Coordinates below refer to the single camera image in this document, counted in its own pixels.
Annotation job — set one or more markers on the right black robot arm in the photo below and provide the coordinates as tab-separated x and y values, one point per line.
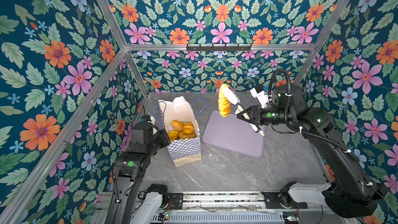
353	193

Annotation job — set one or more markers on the black hook rail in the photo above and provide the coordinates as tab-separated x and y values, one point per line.
219	47

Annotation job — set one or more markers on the small striped round bun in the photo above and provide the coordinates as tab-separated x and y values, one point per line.
188	129

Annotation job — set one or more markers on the pale ridged long bread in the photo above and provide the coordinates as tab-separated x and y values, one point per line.
224	105

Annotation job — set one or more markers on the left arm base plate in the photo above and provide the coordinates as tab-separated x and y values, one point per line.
172	201

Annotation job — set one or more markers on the sugared round bread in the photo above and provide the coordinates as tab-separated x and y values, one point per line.
178	126

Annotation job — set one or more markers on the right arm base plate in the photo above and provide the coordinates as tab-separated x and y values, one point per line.
277	200

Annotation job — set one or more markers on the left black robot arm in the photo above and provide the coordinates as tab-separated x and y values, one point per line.
129	172

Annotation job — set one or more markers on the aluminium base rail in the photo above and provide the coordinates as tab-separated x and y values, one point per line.
242	207

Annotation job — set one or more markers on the checkered paper bag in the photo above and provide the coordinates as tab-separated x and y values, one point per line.
187	149

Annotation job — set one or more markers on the aluminium frame bars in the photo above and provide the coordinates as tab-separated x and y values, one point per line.
75	73

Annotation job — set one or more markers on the lilac plastic tray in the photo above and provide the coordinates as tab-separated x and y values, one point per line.
233	134

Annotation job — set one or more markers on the yellow oval bread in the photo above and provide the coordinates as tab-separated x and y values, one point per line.
173	135

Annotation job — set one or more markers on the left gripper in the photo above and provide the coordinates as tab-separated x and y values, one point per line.
164	134

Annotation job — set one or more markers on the metal tongs white tips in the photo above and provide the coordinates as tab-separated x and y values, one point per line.
233	98

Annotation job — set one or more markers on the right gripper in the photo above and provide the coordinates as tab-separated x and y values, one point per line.
255	112

